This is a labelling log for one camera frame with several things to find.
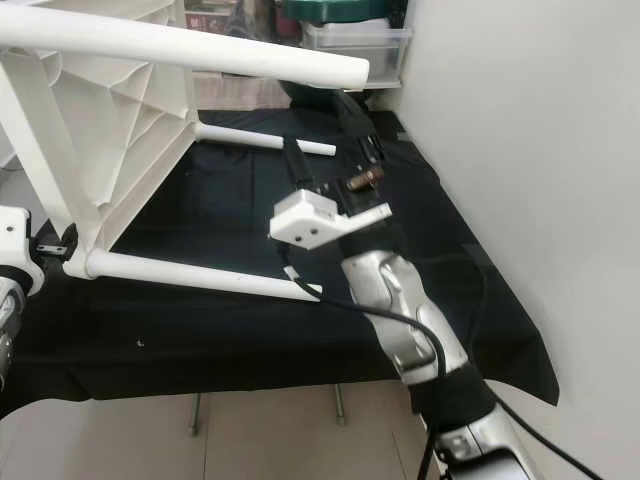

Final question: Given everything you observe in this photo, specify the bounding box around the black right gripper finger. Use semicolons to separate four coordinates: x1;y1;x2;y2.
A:
281;135;314;198
343;93;389;163

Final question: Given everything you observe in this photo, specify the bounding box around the white plastic children table top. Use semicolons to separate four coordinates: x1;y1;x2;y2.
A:
0;0;199;278

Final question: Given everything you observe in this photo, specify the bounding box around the green round pot lid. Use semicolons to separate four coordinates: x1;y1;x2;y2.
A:
280;0;403;24

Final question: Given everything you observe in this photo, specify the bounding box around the black bag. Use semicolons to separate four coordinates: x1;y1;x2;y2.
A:
235;0;283;43

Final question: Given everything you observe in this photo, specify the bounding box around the black tablecloth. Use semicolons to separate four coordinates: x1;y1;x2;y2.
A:
0;106;561;419

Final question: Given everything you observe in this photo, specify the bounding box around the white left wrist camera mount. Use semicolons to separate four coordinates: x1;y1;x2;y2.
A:
0;205;47;297

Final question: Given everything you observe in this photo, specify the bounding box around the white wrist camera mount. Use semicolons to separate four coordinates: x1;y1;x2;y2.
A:
268;188;394;252
0;205;47;297

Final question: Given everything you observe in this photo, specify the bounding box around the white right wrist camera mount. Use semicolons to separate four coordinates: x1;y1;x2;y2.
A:
268;188;394;252

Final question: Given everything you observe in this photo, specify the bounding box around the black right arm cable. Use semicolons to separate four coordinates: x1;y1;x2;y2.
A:
280;260;607;480

